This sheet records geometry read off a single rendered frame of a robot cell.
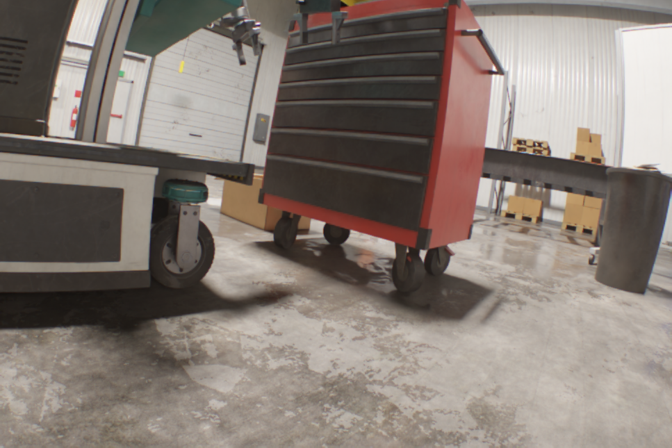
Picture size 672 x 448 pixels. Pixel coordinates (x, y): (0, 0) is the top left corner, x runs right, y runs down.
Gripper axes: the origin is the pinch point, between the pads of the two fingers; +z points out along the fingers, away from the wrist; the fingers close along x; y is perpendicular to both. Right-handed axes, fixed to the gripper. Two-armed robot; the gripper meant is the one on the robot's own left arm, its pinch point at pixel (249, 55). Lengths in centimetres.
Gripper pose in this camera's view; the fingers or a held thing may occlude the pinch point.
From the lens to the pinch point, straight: 142.8
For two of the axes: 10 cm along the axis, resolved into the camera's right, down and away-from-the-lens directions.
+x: -6.5, -0.3, 7.6
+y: 7.2, -3.3, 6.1
